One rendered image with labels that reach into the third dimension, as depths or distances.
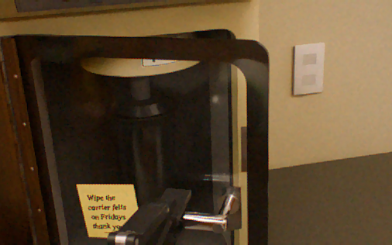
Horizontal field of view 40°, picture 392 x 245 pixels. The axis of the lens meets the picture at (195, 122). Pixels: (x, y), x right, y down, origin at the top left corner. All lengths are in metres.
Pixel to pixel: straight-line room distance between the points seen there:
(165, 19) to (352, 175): 0.71
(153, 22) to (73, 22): 0.09
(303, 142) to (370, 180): 0.18
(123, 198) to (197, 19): 0.24
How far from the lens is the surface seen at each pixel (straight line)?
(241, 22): 0.70
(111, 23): 0.67
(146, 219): 0.52
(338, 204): 1.15
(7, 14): 0.64
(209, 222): 0.59
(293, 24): 1.21
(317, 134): 1.32
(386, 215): 1.13
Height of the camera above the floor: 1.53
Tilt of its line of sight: 23 degrees down
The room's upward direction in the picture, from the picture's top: 3 degrees counter-clockwise
